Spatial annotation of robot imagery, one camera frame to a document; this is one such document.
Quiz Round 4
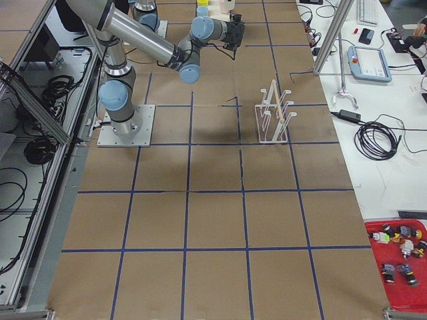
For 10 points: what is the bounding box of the yellow cup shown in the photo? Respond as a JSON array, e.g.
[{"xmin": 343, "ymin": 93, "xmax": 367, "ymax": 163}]
[{"xmin": 197, "ymin": 0, "xmax": 209, "ymax": 7}]

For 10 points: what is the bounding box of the black power adapter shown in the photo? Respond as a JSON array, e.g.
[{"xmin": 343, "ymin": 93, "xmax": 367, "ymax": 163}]
[{"xmin": 338, "ymin": 109, "xmax": 361, "ymax": 123}]

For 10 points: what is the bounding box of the coiled black cable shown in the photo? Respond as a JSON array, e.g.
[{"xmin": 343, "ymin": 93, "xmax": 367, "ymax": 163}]
[{"xmin": 354, "ymin": 114, "xmax": 406, "ymax": 161}]

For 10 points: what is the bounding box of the wooden rack dowel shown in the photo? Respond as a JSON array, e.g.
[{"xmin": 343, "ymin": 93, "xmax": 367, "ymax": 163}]
[{"xmin": 270, "ymin": 79, "xmax": 292, "ymax": 125}]

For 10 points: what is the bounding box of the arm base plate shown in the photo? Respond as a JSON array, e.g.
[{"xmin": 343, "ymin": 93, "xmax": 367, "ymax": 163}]
[{"xmin": 97, "ymin": 105, "xmax": 155, "ymax": 147}]

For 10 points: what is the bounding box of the blue teach pendant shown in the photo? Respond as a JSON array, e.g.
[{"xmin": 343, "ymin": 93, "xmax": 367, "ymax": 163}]
[{"xmin": 347, "ymin": 45, "xmax": 392, "ymax": 83}]

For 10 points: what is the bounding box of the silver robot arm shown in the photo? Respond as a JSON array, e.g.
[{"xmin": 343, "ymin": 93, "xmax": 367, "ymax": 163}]
[
  {"xmin": 67, "ymin": 1, "xmax": 245, "ymax": 136},
  {"xmin": 129, "ymin": 0, "xmax": 160, "ymax": 32}
]

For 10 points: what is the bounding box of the aluminium frame post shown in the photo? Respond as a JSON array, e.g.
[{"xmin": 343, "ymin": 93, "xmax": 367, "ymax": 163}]
[{"xmin": 312, "ymin": 0, "xmax": 354, "ymax": 75}]

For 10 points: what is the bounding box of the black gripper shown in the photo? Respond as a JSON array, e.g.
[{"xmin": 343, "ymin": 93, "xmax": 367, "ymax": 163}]
[{"xmin": 222, "ymin": 13, "xmax": 245, "ymax": 50}]

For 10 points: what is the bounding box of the white keyboard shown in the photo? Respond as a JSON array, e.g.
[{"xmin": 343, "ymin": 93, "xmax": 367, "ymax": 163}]
[{"xmin": 357, "ymin": 0, "xmax": 379, "ymax": 27}]

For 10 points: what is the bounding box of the red parts tray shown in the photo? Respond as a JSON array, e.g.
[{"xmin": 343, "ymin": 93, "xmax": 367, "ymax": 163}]
[{"xmin": 365, "ymin": 219, "xmax": 426, "ymax": 313}]

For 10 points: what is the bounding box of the white wire cup rack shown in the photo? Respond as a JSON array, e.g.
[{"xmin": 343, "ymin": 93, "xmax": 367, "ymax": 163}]
[{"xmin": 254, "ymin": 88, "xmax": 298, "ymax": 144}]

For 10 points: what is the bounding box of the black smartphone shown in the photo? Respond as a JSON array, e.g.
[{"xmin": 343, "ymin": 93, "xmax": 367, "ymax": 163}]
[{"xmin": 358, "ymin": 28, "xmax": 374, "ymax": 45}]

